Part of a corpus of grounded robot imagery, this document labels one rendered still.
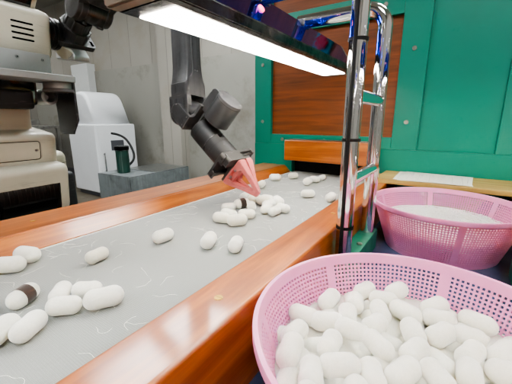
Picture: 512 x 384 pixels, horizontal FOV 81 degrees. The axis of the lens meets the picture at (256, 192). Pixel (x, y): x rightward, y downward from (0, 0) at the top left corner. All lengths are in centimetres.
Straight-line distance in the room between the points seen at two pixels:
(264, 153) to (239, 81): 229
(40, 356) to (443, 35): 102
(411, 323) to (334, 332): 8
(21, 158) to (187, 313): 84
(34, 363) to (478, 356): 36
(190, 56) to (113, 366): 61
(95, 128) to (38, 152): 293
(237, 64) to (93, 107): 177
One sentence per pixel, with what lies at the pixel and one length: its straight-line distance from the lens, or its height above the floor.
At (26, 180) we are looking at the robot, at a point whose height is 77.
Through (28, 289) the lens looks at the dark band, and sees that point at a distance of 40.
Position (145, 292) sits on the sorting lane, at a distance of 38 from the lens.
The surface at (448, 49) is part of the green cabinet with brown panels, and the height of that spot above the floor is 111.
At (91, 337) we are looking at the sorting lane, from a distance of 33.
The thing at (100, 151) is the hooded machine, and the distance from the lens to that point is 401.
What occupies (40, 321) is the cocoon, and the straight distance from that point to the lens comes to 35.
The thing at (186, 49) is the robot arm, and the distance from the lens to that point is 73.
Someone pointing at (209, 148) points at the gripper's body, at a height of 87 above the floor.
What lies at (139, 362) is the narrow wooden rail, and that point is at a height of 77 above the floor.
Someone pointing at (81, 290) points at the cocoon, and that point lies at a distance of 38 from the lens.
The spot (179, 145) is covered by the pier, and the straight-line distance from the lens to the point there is 379.
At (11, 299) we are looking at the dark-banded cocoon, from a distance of 40.
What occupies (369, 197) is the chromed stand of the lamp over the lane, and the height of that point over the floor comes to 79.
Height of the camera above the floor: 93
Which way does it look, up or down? 14 degrees down
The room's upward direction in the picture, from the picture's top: straight up
